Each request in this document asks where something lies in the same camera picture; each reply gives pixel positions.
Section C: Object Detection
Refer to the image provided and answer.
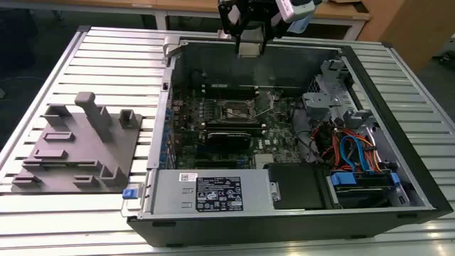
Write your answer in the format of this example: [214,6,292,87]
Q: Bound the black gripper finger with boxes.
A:
[219,0,246,55]
[262,0,284,57]

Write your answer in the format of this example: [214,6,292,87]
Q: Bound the silver CPU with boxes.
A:
[238,42,260,59]

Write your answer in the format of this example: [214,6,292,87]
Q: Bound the CPU socket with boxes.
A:
[219,99,259,124]

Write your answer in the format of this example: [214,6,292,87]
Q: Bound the black expansion slot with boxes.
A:
[194,159,240,169]

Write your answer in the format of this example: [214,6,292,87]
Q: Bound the silver metal drive cage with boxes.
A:
[302,60,378,129]

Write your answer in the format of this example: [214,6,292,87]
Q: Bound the green motherboard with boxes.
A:
[170,87,310,170]

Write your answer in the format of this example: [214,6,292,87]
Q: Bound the black graphics card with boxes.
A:
[206,130,254,151]

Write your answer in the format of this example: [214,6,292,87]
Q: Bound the wooden cabinet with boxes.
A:
[356,0,455,74]

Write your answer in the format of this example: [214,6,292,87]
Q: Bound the small silver heatsink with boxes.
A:
[255,153,276,164]

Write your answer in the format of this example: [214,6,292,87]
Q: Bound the hard disk in blue carrier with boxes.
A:
[328,170,402,209]

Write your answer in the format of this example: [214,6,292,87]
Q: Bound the silver power supply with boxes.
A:
[136,169,282,215]

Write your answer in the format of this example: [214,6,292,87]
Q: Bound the grey parts rack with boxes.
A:
[9,92,144,193]

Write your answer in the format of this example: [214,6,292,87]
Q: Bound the black PC case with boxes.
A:
[126,36,454,247]

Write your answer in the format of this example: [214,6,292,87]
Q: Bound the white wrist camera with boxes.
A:
[227,2,243,25]
[276,0,316,24]

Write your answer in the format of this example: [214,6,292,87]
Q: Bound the wooden desk white frame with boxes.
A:
[167,0,372,41]
[0,0,168,30]

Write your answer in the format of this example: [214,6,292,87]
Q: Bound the red power wires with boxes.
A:
[318,127,344,171]

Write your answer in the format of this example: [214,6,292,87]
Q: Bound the thin black cable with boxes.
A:
[290,100,323,164]

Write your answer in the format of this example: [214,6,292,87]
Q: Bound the blue data cable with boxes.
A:
[339,135,374,174]

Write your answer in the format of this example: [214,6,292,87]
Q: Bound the orange power wires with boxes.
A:
[355,134,387,173]

